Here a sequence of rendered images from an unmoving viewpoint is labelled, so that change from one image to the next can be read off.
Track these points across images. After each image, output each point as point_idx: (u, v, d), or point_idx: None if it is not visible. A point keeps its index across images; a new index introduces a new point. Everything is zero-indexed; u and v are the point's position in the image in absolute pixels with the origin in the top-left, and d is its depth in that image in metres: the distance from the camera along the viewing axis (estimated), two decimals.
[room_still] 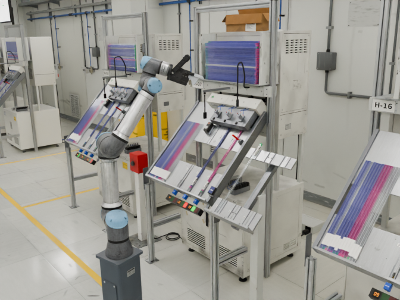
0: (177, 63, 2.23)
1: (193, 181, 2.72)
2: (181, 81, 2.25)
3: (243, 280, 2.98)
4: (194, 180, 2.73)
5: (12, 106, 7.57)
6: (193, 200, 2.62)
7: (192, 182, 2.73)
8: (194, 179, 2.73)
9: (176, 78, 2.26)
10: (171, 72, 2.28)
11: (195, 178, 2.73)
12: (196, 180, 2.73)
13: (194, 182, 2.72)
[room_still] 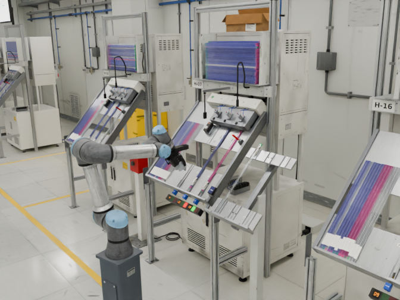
0: (179, 147, 2.56)
1: (193, 181, 2.72)
2: (174, 162, 2.55)
3: (243, 280, 2.98)
4: (194, 180, 2.73)
5: (12, 106, 7.57)
6: (193, 200, 2.62)
7: (192, 182, 2.73)
8: (194, 179, 2.73)
9: (171, 157, 2.54)
10: None
11: (195, 178, 2.73)
12: (196, 180, 2.73)
13: (194, 182, 2.72)
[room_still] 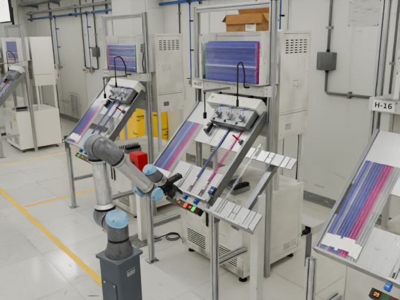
0: (172, 180, 2.57)
1: (193, 181, 2.72)
2: (171, 194, 2.58)
3: (243, 280, 2.98)
4: (194, 180, 2.73)
5: (12, 106, 7.57)
6: (193, 200, 2.62)
7: (192, 182, 2.73)
8: (194, 180, 2.73)
9: (166, 190, 2.57)
10: None
11: (195, 178, 2.73)
12: (196, 180, 2.73)
13: (194, 182, 2.72)
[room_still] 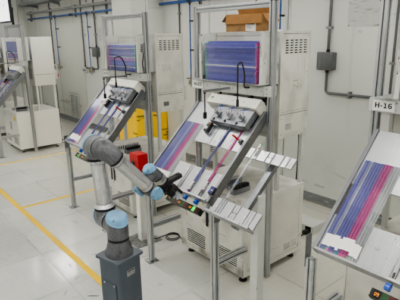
0: (172, 178, 2.57)
1: (190, 185, 2.71)
2: (170, 193, 2.58)
3: (243, 280, 2.98)
4: (191, 184, 2.72)
5: (12, 106, 7.57)
6: (193, 200, 2.62)
7: (189, 186, 2.72)
8: (191, 183, 2.72)
9: (166, 190, 2.57)
10: None
11: (192, 182, 2.72)
12: (193, 183, 2.72)
13: (191, 186, 2.71)
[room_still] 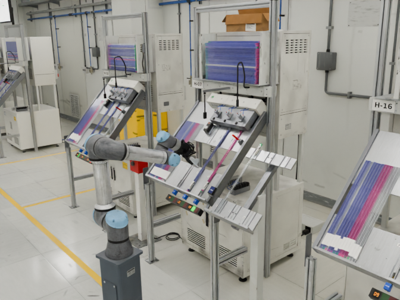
0: None
1: (190, 185, 2.71)
2: None
3: (243, 280, 2.98)
4: (191, 184, 2.72)
5: (12, 106, 7.57)
6: (193, 200, 2.62)
7: (189, 186, 2.72)
8: (191, 183, 2.72)
9: None
10: None
11: (192, 182, 2.72)
12: (193, 183, 2.72)
13: (191, 186, 2.71)
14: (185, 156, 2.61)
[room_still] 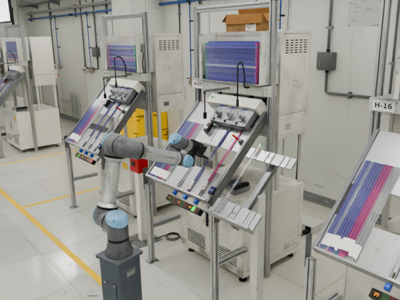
0: (187, 154, 2.68)
1: (190, 185, 2.71)
2: None
3: (243, 280, 2.98)
4: (191, 184, 2.72)
5: (12, 106, 7.57)
6: (193, 200, 2.62)
7: (189, 186, 2.72)
8: (191, 183, 2.72)
9: None
10: None
11: (192, 182, 2.72)
12: (193, 183, 2.72)
13: (191, 186, 2.71)
14: (202, 155, 2.67)
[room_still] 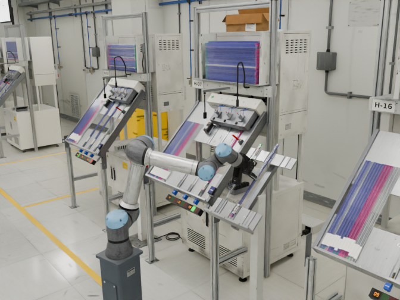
0: (233, 169, 2.27)
1: (235, 209, 2.30)
2: None
3: (243, 280, 2.98)
4: (236, 208, 2.30)
5: (12, 106, 7.57)
6: (193, 200, 2.62)
7: (233, 209, 2.30)
8: (236, 206, 2.31)
9: None
10: None
11: (237, 205, 2.31)
12: (238, 206, 2.31)
13: (236, 209, 2.30)
14: (250, 172, 2.26)
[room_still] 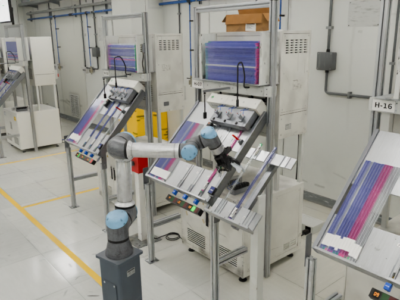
0: (227, 149, 2.30)
1: (233, 212, 2.29)
2: (228, 165, 2.27)
3: (243, 280, 2.98)
4: (233, 211, 2.30)
5: (12, 106, 7.57)
6: (193, 200, 2.62)
7: (231, 213, 2.30)
8: (234, 210, 2.30)
9: (224, 161, 2.26)
10: (218, 154, 2.27)
11: (234, 209, 2.30)
12: (236, 210, 2.30)
13: (234, 213, 2.29)
14: None
